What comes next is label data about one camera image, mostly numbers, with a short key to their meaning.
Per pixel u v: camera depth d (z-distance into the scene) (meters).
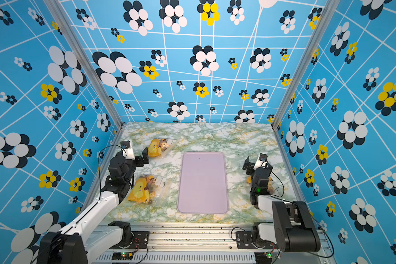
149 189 0.87
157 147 1.02
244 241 0.73
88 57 0.87
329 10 0.68
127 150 0.69
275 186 0.88
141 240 0.73
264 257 0.70
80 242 0.42
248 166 0.80
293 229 0.43
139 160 0.74
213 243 0.73
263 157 0.74
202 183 0.91
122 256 0.72
